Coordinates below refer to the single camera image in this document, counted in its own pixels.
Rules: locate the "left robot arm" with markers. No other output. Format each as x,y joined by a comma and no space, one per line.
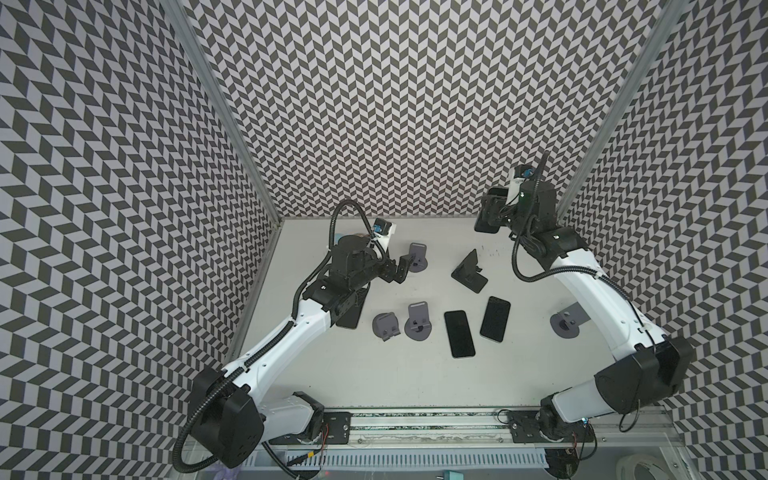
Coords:
228,415

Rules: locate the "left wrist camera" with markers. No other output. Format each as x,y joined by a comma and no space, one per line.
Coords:
383,230

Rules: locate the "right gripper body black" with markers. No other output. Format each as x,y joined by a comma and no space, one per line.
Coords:
501,208

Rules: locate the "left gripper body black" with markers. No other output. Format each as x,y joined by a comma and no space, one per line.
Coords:
385,269

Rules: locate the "grey round stand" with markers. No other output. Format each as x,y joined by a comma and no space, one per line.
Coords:
566,323
417,254
418,326

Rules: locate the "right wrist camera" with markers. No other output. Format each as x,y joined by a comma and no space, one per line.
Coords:
518,174

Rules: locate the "black square phone stand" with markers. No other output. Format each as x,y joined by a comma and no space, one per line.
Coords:
468,273

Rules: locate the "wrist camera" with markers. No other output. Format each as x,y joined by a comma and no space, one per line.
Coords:
383,230
518,174

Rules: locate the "grey stand front left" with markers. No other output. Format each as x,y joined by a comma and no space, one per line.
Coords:
386,326

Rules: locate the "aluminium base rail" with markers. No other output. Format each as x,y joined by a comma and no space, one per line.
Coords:
484,427

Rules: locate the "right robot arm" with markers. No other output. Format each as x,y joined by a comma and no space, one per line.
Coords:
649,365

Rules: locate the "grey round stand back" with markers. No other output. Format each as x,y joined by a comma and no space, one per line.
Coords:
417,254

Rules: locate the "black phone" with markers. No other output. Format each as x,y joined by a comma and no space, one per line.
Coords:
459,334
487,220
496,315
350,313

